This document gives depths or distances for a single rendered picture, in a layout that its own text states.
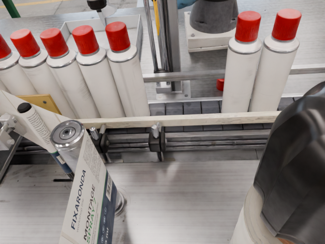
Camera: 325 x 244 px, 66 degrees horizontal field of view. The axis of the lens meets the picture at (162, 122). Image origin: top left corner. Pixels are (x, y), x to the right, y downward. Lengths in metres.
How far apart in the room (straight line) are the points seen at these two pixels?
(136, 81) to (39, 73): 0.16
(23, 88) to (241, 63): 0.39
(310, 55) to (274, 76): 0.38
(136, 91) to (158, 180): 0.16
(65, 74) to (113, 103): 0.10
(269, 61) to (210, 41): 0.37
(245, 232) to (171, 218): 0.20
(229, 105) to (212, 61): 0.29
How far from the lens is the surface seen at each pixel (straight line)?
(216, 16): 0.78
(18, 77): 0.51
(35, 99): 0.51
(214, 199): 0.42
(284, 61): 0.43
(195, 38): 0.77
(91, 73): 0.44
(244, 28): 0.40
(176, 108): 0.54
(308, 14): 1.03
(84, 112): 0.51
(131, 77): 0.43
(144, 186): 0.44
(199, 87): 0.66
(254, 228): 0.22
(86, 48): 0.42
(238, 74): 0.44
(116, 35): 0.40
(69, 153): 0.29
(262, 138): 0.52
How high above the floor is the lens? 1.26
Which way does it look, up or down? 48 degrees down
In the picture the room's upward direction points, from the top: 9 degrees counter-clockwise
